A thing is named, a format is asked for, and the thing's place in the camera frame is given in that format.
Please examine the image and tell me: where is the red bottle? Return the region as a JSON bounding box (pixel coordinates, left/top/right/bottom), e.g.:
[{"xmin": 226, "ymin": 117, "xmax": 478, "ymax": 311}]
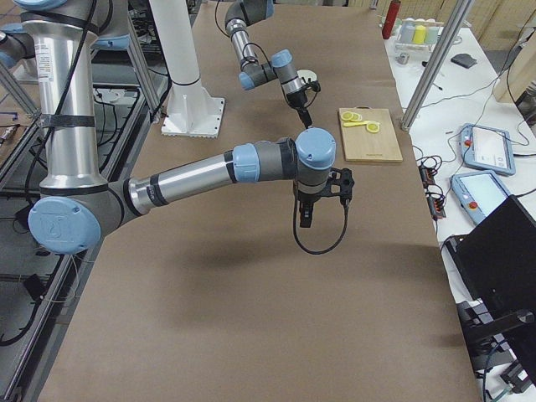
[{"xmin": 382, "ymin": 0, "xmax": 401, "ymax": 39}]

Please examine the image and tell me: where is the upper teach pendant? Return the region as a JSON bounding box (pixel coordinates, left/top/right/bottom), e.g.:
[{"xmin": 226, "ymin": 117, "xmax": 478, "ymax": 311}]
[{"xmin": 460, "ymin": 123, "xmax": 516, "ymax": 176}]

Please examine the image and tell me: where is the lemon slice toy bottom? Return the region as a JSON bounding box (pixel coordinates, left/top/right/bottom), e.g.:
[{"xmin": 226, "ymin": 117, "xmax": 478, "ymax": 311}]
[{"xmin": 365, "ymin": 121, "xmax": 380, "ymax": 133}]

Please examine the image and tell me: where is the lower teach pendant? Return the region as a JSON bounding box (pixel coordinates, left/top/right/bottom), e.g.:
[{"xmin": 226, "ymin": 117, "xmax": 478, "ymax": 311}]
[{"xmin": 451, "ymin": 170, "xmax": 511, "ymax": 224}]

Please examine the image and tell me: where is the bamboo cutting board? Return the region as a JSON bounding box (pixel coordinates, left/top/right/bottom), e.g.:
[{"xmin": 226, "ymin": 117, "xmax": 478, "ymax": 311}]
[{"xmin": 338, "ymin": 108, "xmax": 403, "ymax": 162}]

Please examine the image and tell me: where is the black looped cable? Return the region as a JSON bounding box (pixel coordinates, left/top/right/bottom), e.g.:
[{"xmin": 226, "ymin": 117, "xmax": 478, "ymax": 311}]
[{"xmin": 291, "ymin": 196, "xmax": 349, "ymax": 255}]

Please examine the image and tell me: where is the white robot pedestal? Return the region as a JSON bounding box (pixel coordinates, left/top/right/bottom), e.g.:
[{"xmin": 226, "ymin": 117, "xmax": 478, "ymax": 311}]
[{"xmin": 150, "ymin": 0, "xmax": 224, "ymax": 138}]

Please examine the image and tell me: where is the black monitor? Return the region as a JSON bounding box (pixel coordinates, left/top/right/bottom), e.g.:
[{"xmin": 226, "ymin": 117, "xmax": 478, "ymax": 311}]
[{"xmin": 454, "ymin": 195, "xmax": 535, "ymax": 381}]

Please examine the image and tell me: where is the small metal cup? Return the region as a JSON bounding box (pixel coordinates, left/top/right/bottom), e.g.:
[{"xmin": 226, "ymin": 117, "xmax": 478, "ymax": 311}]
[{"xmin": 396, "ymin": 53, "xmax": 410, "ymax": 65}]

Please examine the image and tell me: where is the black power strip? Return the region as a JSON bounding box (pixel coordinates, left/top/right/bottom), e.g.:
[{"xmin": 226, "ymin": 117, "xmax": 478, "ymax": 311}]
[{"xmin": 419, "ymin": 164, "xmax": 446, "ymax": 221}]

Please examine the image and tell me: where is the dark grey pad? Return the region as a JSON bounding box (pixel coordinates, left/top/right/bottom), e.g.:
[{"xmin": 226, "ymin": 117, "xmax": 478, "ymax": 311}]
[{"xmin": 451, "ymin": 54, "xmax": 477, "ymax": 69}]

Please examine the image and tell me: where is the cup rack tray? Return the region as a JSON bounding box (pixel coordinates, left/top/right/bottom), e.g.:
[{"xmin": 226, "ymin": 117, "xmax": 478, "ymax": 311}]
[{"xmin": 394, "ymin": 18, "xmax": 444, "ymax": 52}]

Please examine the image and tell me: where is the yellow cup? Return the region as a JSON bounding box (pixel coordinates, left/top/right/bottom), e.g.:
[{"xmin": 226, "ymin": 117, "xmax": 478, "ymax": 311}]
[{"xmin": 412, "ymin": 25, "xmax": 427, "ymax": 44}]

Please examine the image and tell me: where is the aluminium frame post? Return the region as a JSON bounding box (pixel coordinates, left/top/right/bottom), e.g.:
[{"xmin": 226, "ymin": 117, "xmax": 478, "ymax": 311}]
[{"xmin": 400, "ymin": 0, "xmax": 475, "ymax": 131}]

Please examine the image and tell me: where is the teach pendant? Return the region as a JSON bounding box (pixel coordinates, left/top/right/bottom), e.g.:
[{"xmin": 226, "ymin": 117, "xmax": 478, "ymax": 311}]
[
  {"xmin": 451, "ymin": 170, "xmax": 511, "ymax": 224},
  {"xmin": 460, "ymin": 123, "xmax": 516, "ymax": 176}
]

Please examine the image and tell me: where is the lemon slice toy top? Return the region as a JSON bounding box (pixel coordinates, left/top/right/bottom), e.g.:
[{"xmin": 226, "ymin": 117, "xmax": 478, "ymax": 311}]
[{"xmin": 341, "ymin": 111, "xmax": 355, "ymax": 121}]

